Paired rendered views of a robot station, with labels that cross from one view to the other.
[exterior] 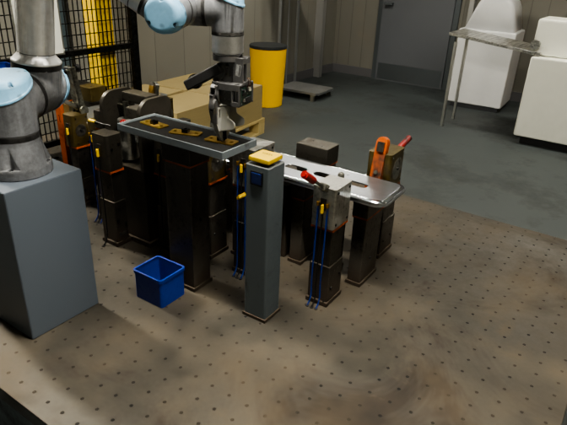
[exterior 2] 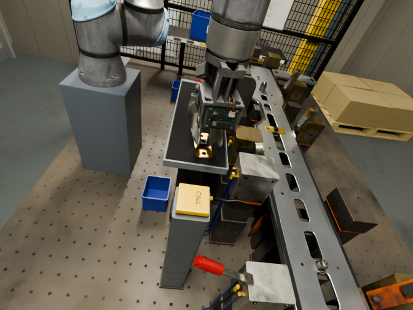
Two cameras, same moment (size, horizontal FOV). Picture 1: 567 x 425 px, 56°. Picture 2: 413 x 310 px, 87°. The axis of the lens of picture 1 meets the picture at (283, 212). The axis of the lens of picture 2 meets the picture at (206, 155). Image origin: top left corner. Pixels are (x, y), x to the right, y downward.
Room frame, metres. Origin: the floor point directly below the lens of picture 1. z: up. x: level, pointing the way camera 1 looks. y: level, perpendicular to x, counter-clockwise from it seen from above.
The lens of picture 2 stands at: (1.07, -0.13, 1.50)
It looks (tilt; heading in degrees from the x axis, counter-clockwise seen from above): 44 degrees down; 48
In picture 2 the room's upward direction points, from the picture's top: 15 degrees clockwise
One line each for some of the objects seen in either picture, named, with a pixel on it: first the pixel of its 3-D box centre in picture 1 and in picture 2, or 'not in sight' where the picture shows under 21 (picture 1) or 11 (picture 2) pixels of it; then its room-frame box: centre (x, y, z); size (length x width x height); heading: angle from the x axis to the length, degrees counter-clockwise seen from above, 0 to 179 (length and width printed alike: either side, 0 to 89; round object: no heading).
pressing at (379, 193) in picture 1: (210, 144); (277, 134); (1.76, 0.26, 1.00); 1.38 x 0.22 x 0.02; 58
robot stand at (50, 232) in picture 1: (33, 243); (110, 122); (1.20, 0.64, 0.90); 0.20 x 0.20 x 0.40; 57
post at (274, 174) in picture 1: (263, 242); (179, 249); (1.22, 0.05, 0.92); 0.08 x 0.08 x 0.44; 58
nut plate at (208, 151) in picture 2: (221, 138); (203, 143); (1.31, 0.17, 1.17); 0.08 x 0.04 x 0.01; 66
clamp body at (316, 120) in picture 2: not in sight; (298, 149); (1.96, 0.23, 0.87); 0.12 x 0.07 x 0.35; 148
